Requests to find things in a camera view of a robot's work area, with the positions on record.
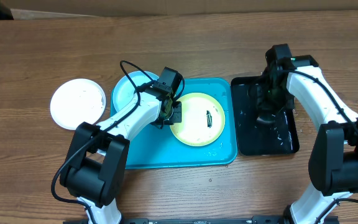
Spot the yellow plate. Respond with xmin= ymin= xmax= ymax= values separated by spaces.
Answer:
xmin=170 ymin=93 xmax=226 ymax=147

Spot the white plate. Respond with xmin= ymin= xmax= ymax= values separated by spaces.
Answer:
xmin=50 ymin=78 xmax=106 ymax=130

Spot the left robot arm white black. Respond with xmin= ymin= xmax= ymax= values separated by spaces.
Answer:
xmin=51 ymin=90 xmax=181 ymax=223

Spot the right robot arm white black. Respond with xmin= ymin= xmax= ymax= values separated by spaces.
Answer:
xmin=255 ymin=55 xmax=358 ymax=223

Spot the black plastic tray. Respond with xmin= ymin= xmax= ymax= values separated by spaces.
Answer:
xmin=231 ymin=77 xmax=300 ymax=156

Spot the light blue plate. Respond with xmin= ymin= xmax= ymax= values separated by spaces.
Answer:
xmin=110 ymin=71 xmax=151 ymax=116

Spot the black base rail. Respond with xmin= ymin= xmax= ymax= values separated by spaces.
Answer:
xmin=63 ymin=215 xmax=338 ymax=224

